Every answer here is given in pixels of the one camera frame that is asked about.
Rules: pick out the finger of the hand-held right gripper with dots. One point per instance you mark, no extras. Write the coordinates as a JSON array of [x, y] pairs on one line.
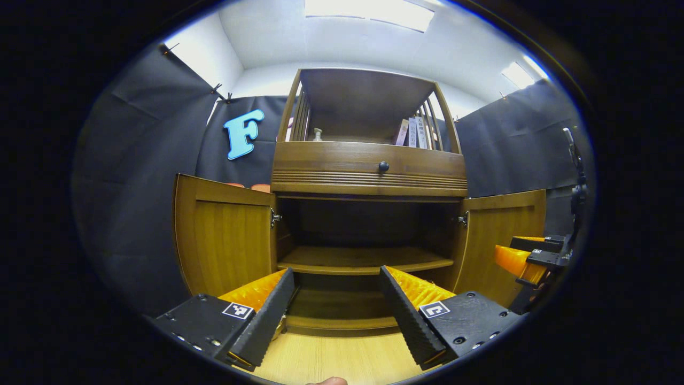
[[513, 259], [539, 243]]

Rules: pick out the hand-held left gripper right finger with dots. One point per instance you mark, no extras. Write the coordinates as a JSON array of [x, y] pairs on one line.
[[411, 321]]

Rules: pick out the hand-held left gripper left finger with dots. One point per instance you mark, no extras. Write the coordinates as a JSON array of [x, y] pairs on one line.
[[267, 315]]

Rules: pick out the wooden cabinet door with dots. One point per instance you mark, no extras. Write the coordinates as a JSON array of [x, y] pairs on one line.
[[224, 240], [502, 240]]

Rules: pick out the wooden double-door shoe cabinet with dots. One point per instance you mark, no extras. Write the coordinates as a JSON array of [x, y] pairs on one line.
[[368, 155]]

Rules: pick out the wooden inner cabinet shelf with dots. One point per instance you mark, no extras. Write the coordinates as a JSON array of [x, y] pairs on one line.
[[363, 259]]

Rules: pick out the white book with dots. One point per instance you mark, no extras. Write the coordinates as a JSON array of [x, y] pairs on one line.
[[422, 132]]

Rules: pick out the grey book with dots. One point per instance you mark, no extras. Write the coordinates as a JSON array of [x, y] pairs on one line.
[[412, 132]]

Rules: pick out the wooden drawer with black knob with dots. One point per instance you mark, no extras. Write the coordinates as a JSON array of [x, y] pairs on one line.
[[331, 160]]

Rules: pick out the small ceiling light panel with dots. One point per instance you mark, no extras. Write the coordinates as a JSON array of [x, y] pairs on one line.
[[521, 72]]

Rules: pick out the small clear pump bottle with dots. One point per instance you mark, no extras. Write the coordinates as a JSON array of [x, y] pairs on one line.
[[317, 135]]

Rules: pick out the black cloth clip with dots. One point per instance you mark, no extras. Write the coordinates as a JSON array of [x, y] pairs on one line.
[[168, 49], [217, 88], [228, 97]]

